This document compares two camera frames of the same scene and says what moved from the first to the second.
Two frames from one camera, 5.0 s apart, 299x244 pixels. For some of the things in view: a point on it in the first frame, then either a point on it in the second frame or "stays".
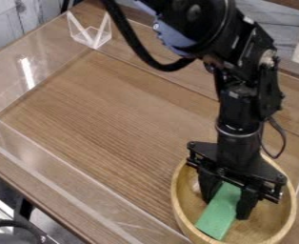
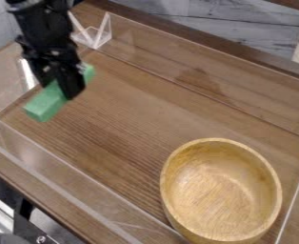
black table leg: x=25 y=208 stays
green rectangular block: x=220 y=213 to x=50 y=97
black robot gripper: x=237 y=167 to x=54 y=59
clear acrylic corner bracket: x=90 y=36 stays
